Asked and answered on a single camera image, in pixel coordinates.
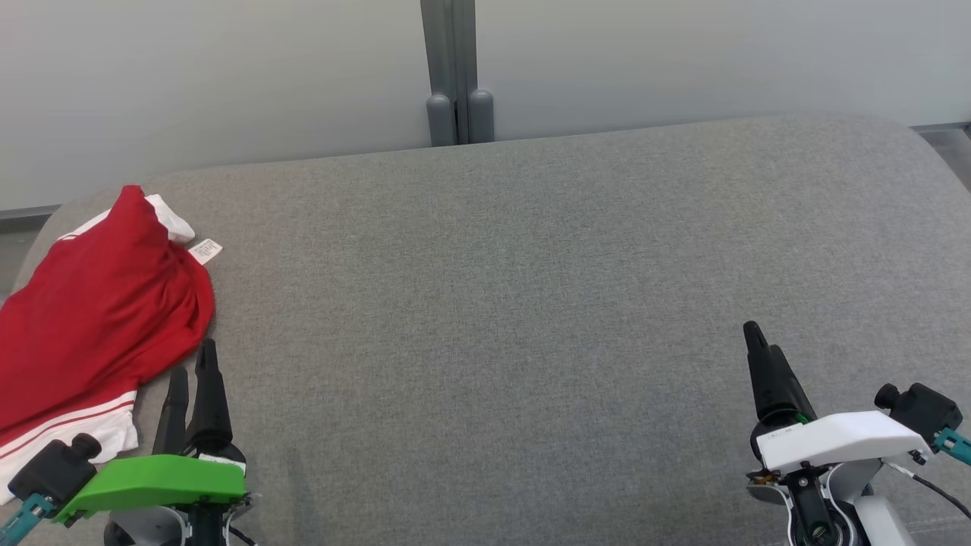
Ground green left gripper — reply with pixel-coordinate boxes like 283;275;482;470
53;339;255;546

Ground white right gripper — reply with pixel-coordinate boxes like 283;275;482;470
742;321;935;495

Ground red jersey thin white stripes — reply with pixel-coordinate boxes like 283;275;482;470
0;184;224;505

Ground teal plug left camera cable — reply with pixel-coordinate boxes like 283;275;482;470
0;493;55;546

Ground teal plug camera cable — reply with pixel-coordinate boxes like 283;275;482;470
0;493;55;546
933;428;971;465

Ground teal plug right camera cable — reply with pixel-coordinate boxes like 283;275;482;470
933;428;971;465

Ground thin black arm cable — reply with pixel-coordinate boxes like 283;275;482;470
884;459;971;520

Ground grey partition post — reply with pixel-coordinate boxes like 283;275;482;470
420;0;495;146

